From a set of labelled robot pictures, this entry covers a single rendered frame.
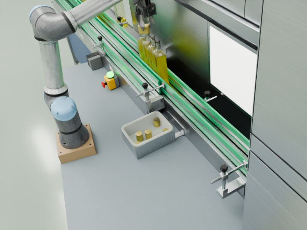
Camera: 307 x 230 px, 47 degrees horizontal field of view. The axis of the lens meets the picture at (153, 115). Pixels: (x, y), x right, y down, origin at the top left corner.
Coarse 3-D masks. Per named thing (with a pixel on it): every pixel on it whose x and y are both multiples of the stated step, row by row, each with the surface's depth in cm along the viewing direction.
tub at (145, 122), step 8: (152, 112) 186; (136, 120) 182; (144, 120) 185; (152, 120) 187; (160, 120) 185; (128, 128) 182; (136, 128) 185; (144, 128) 187; (152, 128) 187; (160, 128) 186; (168, 128) 179; (128, 136) 174; (144, 136) 183; (136, 144) 170
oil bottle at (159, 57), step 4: (152, 52) 185; (156, 52) 182; (160, 52) 182; (164, 52) 183; (152, 56) 186; (156, 56) 182; (160, 56) 183; (164, 56) 184; (156, 60) 184; (160, 60) 184; (164, 60) 185; (156, 64) 186; (160, 64) 186; (164, 64) 187; (156, 68) 188; (160, 68) 187; (164, 68) 189; (156, 72) 191; (160, 72) 189; (164, 72) 190; (160, 76) 190; (164, 76) 192; (164, 80) 193; (168, 80) 195
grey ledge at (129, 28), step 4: (108, 12) 272; (112, 12) 271; (112, 16) 266; (128, 24) 251; (124, 28) 250; (128, 28) 249; (132, 28) 248; (128, 32) 245; (132, 32) 244; (136, 32) 243; (132, 36) 240; (136, 36) 239
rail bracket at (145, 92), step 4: (144, 84) 176; (164, 84) 182; (144, 88) 177; (156, 88) 181; (144, 92) 178; (148, 92) 179; (136, 96) 178; (144, 100) 184; (148, 100) 183; (148, 104) 184
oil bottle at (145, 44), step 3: (144, 42) 191; (147, 42) 190; (144, 45) 191; (147, 45) 190; (144, 48) 192; (147, 48) 190; (144, 51) 194; (147, 51) 191; (144, 54) 196; (147, 54) 193; (144, 57) 198; (147, 57) 194; (147, 60) 196; (147, 63) 198
